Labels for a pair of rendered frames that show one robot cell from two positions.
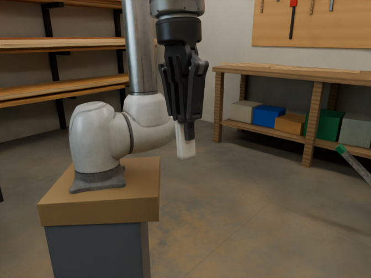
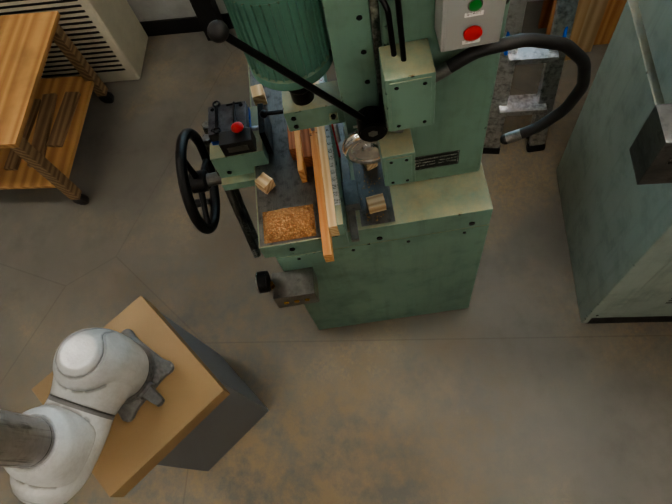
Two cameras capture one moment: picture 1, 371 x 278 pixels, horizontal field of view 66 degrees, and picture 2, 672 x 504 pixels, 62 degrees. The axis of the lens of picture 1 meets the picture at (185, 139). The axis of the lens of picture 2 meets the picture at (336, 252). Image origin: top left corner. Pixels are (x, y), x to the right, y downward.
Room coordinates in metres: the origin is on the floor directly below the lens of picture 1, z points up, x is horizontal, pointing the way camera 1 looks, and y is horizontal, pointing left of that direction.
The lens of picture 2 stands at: (1.62, 0.68, 2.08)
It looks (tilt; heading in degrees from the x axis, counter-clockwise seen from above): 65 degrees down; 157
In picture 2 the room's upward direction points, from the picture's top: 19 degrees counter-clockwise
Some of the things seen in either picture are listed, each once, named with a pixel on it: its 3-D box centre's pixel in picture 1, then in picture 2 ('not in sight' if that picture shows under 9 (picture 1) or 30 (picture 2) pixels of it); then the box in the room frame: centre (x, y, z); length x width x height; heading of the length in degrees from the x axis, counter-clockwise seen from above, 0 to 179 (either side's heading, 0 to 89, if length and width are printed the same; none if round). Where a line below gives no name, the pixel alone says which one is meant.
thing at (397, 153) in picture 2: not in sight; (396, 154); (1.08, 1.12, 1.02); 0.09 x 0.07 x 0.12; 146
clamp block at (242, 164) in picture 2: not in sight; (240, 142); (0.72, 0.91, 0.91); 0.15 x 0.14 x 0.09; 146
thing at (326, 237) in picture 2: not in sight; (315, 144); (0.87, 1.04, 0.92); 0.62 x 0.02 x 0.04; 146
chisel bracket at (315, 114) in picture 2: not in sight; (315, 108); (0.86, 1.07, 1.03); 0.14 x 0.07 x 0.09; 56
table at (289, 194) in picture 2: not in sight; (276, 146); (0.76, 0.98, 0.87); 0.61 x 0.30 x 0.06; 146
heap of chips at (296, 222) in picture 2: not in sight; (287, 221); (0.98, 0.86, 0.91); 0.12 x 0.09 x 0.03; 56
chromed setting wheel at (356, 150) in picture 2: not in sight; (369, 146); (1.02, 1.09, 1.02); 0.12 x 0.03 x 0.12; 56
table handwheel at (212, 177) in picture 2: not in sight; (225, 176); (0.70, 0.83, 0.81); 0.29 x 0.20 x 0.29; 146
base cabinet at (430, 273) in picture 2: not in sight; (377, 226); (0.91, 1.16, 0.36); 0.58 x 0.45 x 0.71; 56
